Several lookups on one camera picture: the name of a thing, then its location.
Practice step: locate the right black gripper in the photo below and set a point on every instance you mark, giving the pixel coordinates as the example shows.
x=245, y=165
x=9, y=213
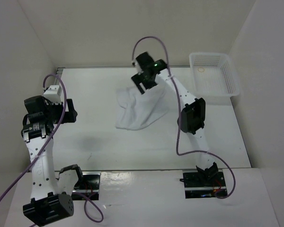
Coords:
x=137, y=79

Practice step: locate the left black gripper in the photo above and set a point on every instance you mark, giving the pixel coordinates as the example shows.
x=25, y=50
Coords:
x=70, y=116

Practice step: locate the white skirt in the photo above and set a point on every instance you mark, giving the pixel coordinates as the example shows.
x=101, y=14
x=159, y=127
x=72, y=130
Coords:
x=136, y=111

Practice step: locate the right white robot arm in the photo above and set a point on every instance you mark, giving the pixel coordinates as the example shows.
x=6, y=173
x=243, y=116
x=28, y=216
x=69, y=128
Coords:
x=191, y=110

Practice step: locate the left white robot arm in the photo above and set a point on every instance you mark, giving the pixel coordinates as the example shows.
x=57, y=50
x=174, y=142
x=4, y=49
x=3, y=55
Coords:
x=50, y=199

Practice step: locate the white perforated plastic basket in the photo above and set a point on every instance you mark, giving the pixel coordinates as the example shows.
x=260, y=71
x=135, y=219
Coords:
x=214, y=77

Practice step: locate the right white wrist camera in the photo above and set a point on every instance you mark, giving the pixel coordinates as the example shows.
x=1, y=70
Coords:
x=135, y=63

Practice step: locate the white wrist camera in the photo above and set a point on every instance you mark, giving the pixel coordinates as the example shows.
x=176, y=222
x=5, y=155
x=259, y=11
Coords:
x=135, y=63
x=53, y=94

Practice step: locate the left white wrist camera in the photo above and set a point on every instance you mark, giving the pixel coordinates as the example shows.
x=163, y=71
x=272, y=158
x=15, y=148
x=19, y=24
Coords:
x=53, y=94

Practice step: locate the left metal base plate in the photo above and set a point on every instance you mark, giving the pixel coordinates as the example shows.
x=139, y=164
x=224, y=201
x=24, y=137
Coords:
x=89, y=186

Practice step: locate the metal base plate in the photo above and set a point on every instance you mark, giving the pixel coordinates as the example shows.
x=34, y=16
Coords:
x=195, y=188
x=89, y=186

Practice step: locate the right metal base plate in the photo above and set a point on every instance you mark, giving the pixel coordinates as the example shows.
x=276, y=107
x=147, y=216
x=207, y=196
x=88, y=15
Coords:
x=195, y=188

